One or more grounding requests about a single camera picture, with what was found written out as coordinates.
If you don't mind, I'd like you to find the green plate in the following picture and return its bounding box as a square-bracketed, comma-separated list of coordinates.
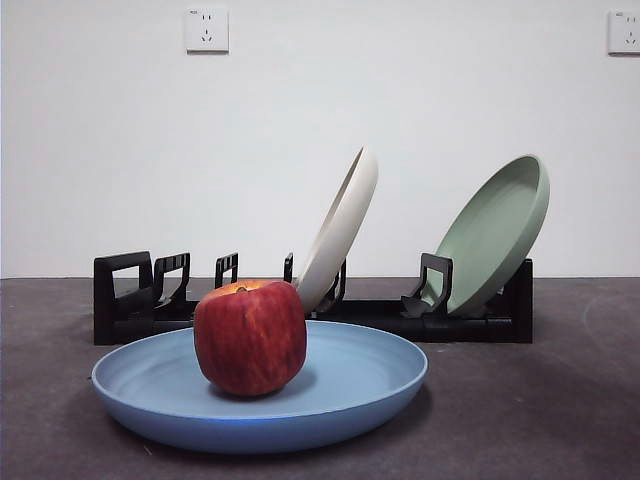
[434, 154, 551, 317]

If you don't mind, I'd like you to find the white wall socket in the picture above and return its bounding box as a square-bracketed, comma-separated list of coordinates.
[607, 10, 640, 57]
[186, 7, 230, 55]

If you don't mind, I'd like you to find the white plate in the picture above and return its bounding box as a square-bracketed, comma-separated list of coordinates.
[293, 145, 379, 314]

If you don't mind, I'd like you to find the black plate rack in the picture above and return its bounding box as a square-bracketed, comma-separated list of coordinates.
[93, 251, 534, 346]

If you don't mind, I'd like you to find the blue plate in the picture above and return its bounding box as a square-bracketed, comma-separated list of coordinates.
[91, 320, 430, 455]

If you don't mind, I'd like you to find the red apple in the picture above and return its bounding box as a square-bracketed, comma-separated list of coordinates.
[193, 279, 308, 398]

